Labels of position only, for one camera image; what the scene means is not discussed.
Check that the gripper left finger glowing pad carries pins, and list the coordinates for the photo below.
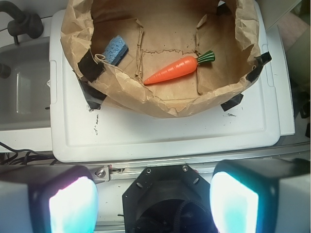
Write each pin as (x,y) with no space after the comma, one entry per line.
(47,199)

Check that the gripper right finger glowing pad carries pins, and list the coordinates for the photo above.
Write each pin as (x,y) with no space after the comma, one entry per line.
(261,196)

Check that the orange plastic toy carrot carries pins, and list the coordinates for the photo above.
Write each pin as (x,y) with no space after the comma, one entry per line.
(180,68)

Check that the white plastic bin lid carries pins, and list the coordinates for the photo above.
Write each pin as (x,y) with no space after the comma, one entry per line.
(80,134)

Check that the black tape strip right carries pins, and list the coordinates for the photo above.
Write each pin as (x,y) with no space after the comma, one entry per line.
(234,101)

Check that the black tape strip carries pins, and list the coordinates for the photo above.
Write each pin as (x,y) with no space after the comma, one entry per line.
(93,97)
(234,101)

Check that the grey sink basin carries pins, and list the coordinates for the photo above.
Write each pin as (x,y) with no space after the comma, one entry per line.
(24,94)

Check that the black tape strip left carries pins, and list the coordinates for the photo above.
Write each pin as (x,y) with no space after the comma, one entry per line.
(93,97)

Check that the blue sponge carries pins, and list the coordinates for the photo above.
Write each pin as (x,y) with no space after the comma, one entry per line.
(115,50)

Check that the dark grey faucet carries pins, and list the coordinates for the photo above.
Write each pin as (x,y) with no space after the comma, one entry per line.
(23,22)

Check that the brown paper bag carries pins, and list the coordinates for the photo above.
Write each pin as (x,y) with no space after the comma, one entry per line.
(157,33)

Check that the black octagonal mount plate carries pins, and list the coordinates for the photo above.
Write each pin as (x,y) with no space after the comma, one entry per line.
(168,199)

